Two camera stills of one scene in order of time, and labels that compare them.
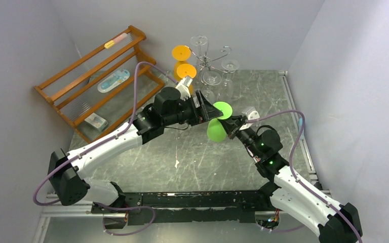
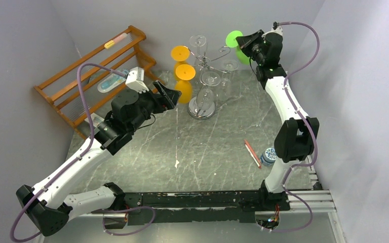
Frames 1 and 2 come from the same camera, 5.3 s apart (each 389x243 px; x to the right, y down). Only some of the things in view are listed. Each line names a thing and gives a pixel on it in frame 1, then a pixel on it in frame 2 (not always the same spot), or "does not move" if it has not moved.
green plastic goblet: [216, 132] → [232, 41]
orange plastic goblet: [180, 54] does not move
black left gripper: [206, 113] → [162, 105]
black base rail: [168, 208] does not move
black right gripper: [234, 126] → [257, 45]
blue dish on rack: [113, 80] does not move
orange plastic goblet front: [185, 70] does not move
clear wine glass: [210, 78] does not move
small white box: [97, 121] does not move
